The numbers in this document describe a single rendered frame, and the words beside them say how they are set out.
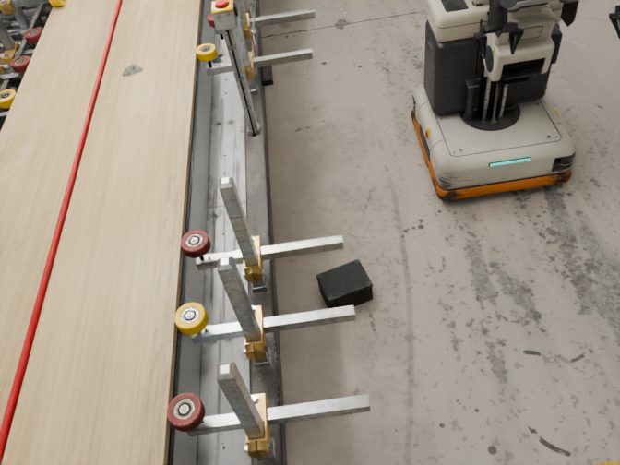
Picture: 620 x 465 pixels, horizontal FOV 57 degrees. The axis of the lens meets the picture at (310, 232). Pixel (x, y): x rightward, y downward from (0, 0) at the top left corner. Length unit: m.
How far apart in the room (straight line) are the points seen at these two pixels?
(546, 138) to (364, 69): 1.38
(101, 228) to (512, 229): 1.82
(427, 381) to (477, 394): 0.19
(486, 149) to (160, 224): 1.59
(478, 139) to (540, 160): 0.29
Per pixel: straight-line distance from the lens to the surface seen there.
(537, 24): 2.43
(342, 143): 3.22
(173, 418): 1.37
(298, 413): 1.40
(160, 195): 1.82
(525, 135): 2.84
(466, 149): 2.73
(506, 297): 2.56
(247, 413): 1.27
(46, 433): 1.50
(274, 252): 1.67
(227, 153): 2.33
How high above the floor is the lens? 2.10
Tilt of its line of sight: 49 degrees down
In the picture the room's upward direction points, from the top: 11 degrees counter-clockwise
